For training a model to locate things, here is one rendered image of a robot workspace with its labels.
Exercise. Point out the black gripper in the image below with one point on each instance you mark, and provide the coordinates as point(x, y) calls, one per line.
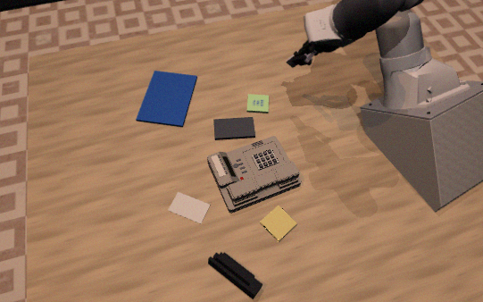
point(304, 55)

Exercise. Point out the beige paper note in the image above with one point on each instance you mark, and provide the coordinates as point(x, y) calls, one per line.
point(189, 207)

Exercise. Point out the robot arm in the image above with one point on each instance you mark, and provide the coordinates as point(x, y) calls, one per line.
point(409, 73)

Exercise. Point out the blue flat rectangular pad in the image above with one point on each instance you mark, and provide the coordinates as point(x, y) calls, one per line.
point(167, 98)

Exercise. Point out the green sticky note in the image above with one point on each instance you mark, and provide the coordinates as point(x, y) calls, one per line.
point(257, 104)

